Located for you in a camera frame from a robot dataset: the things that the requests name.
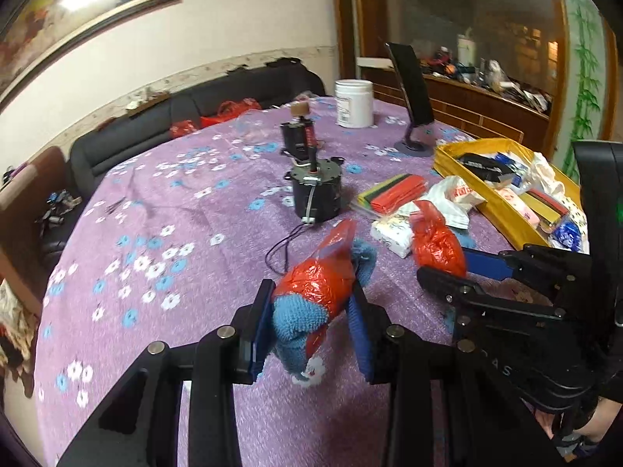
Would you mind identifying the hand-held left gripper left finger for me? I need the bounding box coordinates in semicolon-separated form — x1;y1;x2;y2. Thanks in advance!
57;278;276;467

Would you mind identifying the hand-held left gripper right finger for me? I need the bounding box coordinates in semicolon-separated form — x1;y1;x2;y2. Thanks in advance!
347;286;560;467

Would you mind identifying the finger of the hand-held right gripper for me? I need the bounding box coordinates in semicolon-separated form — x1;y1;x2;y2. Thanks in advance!
460;243;592;285
417;265;568;322

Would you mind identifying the blue knitted cloth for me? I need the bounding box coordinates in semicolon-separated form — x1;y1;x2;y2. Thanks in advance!
255;238;379;390
455;231;482;254

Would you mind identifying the red plastic bag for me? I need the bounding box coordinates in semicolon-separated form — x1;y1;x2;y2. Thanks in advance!
273;219;358;351
410;199;469;278

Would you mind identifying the blue white tissue packet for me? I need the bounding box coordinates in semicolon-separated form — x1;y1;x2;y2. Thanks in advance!
550;219;585;254

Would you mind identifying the pack of coloured cloths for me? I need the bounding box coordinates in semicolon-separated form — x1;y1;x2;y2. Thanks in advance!
357;174;429;217

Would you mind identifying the yellow cardboard box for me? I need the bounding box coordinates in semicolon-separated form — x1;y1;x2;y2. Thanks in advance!
433;139;592;254

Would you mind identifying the person's right hand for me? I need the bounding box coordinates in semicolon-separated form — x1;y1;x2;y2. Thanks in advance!
535;396;607;463

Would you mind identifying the pink packet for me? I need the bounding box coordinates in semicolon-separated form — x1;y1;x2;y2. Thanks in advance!
499;187;541;225

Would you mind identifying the patterned white tissue packet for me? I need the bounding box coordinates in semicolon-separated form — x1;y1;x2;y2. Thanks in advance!
371;207;424;260

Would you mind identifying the black foil packet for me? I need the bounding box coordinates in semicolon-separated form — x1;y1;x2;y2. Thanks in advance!
458;153;517;183

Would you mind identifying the crumpled white plastic bag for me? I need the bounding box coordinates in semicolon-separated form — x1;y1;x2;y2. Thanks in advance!
528;152;568;195

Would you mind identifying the purple floral tablecloth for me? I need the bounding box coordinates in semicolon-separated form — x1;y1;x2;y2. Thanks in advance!
32;96;590;467

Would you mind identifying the black phone stand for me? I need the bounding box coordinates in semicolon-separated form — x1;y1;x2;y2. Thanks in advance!
393;121;434;158

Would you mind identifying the black cylindrical motor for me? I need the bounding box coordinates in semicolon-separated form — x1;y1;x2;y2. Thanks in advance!
285;148;344;225

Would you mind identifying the wooden cabinet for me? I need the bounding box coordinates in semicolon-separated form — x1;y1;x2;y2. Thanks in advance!
331;0;570;156

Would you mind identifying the white plastic jar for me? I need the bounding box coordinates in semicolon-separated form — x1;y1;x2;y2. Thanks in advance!
335;79;375;128

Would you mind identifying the black phone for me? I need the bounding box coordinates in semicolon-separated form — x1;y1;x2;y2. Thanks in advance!
386;42;435;126

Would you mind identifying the small black red-label motor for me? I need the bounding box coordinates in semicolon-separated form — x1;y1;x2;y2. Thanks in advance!
280;102;324;161

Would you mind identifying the clear plastic cup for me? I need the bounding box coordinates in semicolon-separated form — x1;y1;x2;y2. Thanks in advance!
234;109;273;149

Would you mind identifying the white bottle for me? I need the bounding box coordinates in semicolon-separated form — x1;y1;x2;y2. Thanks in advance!
456;34;477;69

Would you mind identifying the black sofa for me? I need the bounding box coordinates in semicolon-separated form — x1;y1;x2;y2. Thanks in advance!
41;58;326;273

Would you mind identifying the large red bag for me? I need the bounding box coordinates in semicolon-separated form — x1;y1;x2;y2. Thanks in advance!
201;98;262;130

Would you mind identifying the metal parts clutter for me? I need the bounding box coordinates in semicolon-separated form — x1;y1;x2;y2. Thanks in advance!
36;190;83;227

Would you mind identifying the pile of clothes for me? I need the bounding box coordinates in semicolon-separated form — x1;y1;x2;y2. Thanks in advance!
0;279;40;385

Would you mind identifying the wooden ornament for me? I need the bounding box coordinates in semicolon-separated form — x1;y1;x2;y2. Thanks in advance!
125;90;171;118

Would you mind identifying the brown armchair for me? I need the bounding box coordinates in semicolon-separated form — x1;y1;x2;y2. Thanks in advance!
0;146;69;317

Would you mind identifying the large framed painting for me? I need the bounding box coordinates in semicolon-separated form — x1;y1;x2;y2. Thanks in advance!
0;0;182;112

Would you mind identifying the bamboo wall panel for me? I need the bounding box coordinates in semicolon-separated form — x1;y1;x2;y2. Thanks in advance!
555;0;619;171

